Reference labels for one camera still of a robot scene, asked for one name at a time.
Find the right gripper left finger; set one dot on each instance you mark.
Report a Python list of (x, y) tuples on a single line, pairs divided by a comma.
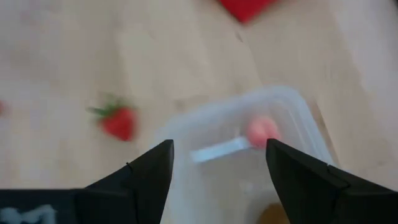
[(146, 186)]

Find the clear plastic tupperware container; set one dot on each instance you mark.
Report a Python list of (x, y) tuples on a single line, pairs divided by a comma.
[(224, 186)]

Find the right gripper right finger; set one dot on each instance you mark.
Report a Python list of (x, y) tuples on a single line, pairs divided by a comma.
[(311, 193)]

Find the red toy strawberry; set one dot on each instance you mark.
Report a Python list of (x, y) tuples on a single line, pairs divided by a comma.
[(119, 123)]

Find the crumpled red cloth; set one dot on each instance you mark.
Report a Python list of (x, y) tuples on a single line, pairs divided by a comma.
[(245, 7)]

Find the brown toy kiwi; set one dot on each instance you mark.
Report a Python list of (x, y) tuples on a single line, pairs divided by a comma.
[(273, 216)]

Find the pink toy peach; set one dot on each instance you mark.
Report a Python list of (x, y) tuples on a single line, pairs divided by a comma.
[(262, 130)]

